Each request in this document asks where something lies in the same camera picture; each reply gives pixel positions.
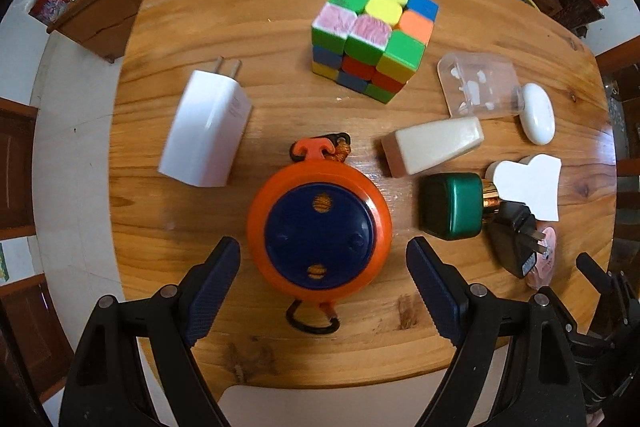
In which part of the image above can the white wall charger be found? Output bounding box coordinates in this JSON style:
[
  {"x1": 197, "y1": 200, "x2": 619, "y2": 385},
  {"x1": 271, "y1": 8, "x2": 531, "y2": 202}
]
[{"x1": 158, "y1": 56, "x2": 254, "y2": 189}]

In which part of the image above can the orange and blue tape measure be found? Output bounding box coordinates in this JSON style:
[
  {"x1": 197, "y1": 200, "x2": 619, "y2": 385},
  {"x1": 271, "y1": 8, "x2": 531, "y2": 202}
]
[{"x1": 246, "y1": 133, "x2": 393, "y2": 334}]

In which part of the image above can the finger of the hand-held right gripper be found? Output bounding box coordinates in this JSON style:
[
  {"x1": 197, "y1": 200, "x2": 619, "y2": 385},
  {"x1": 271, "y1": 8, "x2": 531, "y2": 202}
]
[{"x1": 576, "y1": 252, "x2": 633, "y2": 308}]

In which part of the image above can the beige eraser block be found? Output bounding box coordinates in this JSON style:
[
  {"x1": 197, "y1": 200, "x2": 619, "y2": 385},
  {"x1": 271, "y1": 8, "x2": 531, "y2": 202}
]
[{"x1": 381, "y1": 116, "x2": 485, "y2": 179}]

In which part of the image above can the pink round disc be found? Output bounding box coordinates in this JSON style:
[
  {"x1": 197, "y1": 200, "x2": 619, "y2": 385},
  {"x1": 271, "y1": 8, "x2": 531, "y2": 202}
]
[{"x1": 527, "y1": 227, "x2": 558, "y2": 290}]

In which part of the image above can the white heart-shaped card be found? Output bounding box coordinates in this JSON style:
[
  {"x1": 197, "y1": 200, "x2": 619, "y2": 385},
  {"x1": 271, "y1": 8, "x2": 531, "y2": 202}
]
[{"x1": 486, "y1": 154, "x2": 563, "y2": 223}]

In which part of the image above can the black plug charger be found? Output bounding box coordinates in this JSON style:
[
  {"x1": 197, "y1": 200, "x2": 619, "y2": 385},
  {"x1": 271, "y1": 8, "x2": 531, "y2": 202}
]
[{"x1": 486, "y1": 202, "x2": 546, "y2": 279}]

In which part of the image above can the dark canister with red lid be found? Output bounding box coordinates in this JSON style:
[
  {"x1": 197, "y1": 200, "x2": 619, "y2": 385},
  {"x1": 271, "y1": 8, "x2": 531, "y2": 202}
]
[{"x1": 557, "y1": 0, "x2": 610, "y2": 38}]

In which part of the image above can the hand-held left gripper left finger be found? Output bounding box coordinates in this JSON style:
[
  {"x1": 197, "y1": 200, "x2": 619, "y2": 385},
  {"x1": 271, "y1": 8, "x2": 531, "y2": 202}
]
[{"x1": 59, "y1": 235, "x2": 242, "y2": 427}]

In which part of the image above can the clear plastic box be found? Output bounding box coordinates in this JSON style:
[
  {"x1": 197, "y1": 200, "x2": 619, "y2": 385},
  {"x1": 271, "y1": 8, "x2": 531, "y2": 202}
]
[{"x1": 437, "y1": 52, "x2": 525, "y2": 118}]

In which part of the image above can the white earbud case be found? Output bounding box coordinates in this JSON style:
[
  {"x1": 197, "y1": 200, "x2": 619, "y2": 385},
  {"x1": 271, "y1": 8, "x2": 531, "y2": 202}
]
[{"x1": 520, "y1": 83, "x2": 557, "y2": 145}]

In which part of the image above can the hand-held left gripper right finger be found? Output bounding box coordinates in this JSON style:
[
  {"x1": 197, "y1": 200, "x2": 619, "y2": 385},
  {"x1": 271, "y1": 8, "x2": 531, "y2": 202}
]
[{"x1": 406, "y1": 237, "x2": 587, "y2": 427}]

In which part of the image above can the multicoloured puzzle cube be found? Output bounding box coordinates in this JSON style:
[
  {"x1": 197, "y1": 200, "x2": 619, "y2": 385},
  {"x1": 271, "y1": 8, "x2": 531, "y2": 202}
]
[{"x1": 310, "y1": 0, "x2": 440, "y2": 105}]

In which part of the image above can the green bottle with gold cap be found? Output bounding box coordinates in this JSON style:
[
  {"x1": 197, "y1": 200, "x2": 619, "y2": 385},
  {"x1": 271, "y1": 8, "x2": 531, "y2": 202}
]
[{"x1": 418, "y1": 172, "x2": 502, "y2": 242}]

